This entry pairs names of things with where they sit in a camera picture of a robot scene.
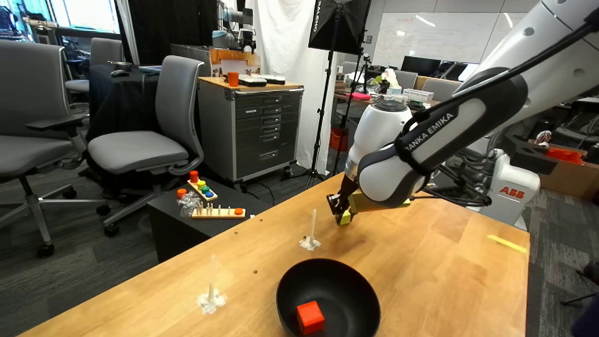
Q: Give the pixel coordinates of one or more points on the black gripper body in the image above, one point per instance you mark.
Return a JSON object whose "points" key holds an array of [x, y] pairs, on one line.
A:
{"points": [[349, 192]]}

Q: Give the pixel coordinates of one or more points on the orange cube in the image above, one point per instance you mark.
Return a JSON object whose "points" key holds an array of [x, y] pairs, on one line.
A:
{"points": [[310, 317]]}

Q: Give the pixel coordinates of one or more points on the white ABB robot base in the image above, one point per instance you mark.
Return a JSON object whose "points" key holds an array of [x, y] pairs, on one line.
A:
{"points": [[509, 188]]}

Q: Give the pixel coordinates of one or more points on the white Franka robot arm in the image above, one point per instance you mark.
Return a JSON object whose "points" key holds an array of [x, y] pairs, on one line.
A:
{"points": [[437, 132]]}

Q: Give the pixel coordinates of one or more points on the black bowl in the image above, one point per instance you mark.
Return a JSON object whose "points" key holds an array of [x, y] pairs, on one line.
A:
{"points": [[349, 293]]}

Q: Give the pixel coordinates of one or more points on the clear plastic stand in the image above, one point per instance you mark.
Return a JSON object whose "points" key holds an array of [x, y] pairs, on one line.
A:
{"points": [[213, 300], [310, 240]]}

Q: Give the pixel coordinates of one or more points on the red box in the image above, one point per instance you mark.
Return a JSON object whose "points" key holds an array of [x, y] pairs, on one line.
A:
{"points": [[340, 139]]}

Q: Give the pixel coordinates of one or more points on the black light stand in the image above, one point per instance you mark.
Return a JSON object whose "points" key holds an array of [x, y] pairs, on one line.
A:
{"points": [[325, 113]]}

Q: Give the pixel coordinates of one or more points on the grey drawer cabinet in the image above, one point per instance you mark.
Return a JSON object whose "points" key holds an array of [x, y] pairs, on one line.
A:
{"points": [[250, 132]]}

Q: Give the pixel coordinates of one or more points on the wooden peg bar toy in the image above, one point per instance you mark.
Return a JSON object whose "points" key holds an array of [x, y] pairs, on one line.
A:
{"points": [[218, 212]]}

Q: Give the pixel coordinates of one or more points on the colourful wooden stacking toy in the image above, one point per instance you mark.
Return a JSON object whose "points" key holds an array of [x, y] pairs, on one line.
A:
{"points": [[202, 188]]}

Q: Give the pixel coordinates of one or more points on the black computer monitor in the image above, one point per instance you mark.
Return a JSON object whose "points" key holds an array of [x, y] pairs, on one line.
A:
{"points": [[421, 66]]}

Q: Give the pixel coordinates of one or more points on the clear plastic bag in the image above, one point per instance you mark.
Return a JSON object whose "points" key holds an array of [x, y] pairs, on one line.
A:
{"points": [[190, 205]]}

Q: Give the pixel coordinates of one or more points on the black flat device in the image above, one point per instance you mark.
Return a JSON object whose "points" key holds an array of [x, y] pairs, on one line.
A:
{"points": [[254, 79]]}

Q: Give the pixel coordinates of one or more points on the small orange ball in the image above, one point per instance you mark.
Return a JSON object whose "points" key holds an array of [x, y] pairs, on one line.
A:
{"points": [[181, 194]]}

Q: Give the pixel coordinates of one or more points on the yellow tape strip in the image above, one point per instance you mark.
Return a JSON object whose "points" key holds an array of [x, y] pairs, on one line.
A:
{"points": [[507, 244]]}

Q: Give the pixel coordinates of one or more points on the low black table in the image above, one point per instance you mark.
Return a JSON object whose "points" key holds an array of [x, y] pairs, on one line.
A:
{"points": [[175, 231]]}

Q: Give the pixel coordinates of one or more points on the orange cup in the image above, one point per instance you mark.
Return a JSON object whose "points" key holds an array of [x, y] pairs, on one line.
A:
{"points": [[233, 79]]}

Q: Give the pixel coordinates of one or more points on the white curtain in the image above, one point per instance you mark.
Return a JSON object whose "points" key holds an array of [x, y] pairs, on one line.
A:
{"points": [[282, 44]]}

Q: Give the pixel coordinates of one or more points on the black softbox light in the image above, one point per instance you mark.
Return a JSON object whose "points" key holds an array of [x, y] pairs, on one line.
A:
{"points": [[340, 25]]}

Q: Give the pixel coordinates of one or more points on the orange wooden sign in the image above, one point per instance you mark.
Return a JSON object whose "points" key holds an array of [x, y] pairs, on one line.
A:
{"points": [[233, 57]]}

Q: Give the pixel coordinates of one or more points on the grey office chair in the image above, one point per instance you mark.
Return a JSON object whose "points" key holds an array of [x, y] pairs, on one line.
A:
{"points": [[31, 150], [106, 53], [134, 150]]}

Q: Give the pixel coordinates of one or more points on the brown cardboard box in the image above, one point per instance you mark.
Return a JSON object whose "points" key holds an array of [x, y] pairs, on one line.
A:
{"points": [[572, 180]]}

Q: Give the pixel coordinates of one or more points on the red flat item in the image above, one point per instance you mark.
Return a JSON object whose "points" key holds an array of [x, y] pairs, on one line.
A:
{"points": [[567, 156]]}

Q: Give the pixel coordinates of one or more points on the black draped cloth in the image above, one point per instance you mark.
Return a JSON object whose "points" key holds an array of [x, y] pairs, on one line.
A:
{"points": [[119, 100]]}

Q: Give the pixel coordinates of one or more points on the black curtain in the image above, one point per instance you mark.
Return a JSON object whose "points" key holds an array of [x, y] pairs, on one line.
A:
{"points": [[170, 25]]}

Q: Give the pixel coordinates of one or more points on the yellowish wrist camera box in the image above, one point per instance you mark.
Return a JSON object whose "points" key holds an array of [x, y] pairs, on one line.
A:
{"points": [[359, 199]]}

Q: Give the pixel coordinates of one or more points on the black camera tripod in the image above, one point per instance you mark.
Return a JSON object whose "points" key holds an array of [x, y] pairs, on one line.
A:
{"points": [[587, 321]]}

